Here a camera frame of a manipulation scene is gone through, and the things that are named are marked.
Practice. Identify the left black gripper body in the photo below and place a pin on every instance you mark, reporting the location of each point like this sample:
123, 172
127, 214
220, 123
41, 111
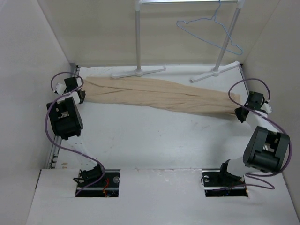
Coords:
83, 95

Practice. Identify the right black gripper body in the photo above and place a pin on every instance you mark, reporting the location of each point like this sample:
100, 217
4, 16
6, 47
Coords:
238, 111

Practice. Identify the beige trousers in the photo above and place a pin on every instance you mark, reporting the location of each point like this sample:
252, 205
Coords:
160, 94

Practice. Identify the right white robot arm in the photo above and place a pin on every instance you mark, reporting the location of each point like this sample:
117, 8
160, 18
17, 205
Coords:
267, 146

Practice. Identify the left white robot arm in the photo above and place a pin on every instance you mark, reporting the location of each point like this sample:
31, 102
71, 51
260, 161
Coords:
67, 124

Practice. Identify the white clothes rack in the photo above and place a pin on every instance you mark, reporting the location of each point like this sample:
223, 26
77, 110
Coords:
217, 70

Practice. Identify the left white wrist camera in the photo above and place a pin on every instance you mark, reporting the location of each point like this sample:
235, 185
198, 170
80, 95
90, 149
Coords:
59, 89

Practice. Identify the blue wire hanger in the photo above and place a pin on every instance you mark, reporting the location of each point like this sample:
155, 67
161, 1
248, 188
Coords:
211, 31

